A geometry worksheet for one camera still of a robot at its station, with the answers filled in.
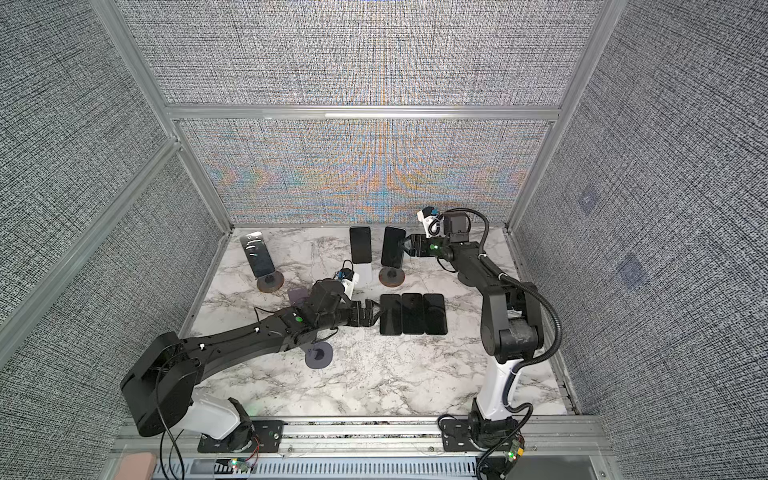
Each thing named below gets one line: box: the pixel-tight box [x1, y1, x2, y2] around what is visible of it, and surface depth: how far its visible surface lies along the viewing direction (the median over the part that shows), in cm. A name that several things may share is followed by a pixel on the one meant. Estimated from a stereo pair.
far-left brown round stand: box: [256, 271, 285, 293], surface depth 104 cm
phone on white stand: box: [349, 226, 372, 264], surface depth 102 cm
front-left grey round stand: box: [305, 342, 333, 369], surface depth 87 cm
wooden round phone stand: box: [378, 266, 405, 288], surface depth 106 cm
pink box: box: [115, 452, 156, 480], surface depth 70 cm
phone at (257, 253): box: [240, 231, 275, 277], surface depth 97 cm
